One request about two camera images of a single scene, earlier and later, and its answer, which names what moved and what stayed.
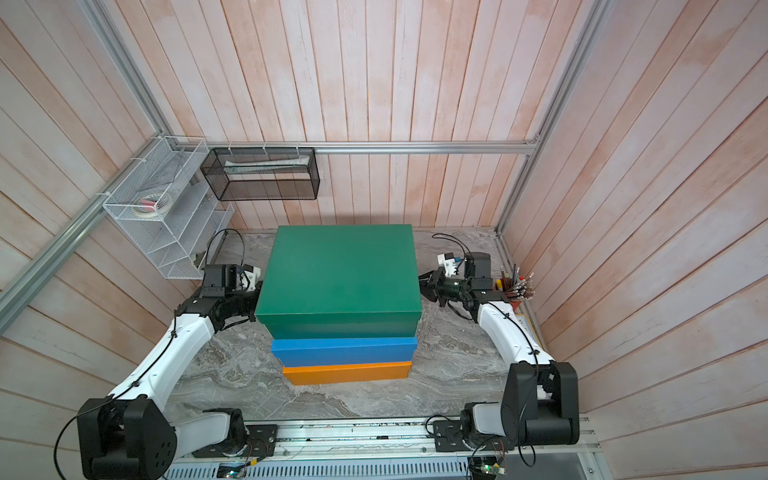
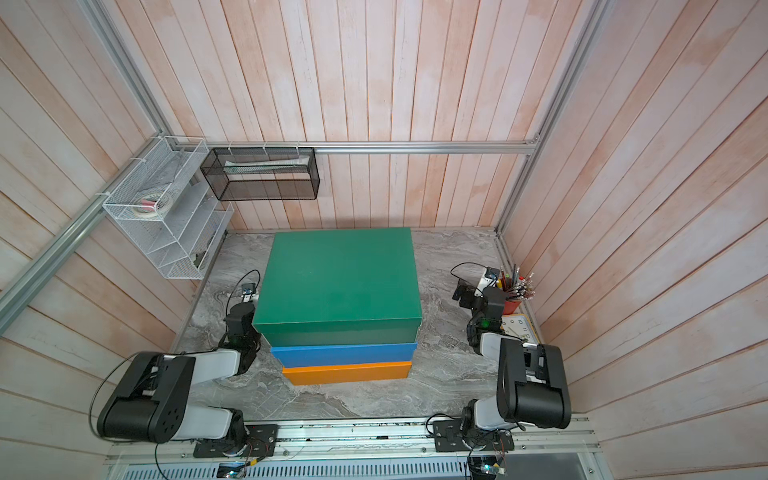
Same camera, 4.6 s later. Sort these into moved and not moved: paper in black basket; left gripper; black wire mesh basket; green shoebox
Moved: left gripper
Not moved: paper in black basket; black wire mesh basket; green shoebox
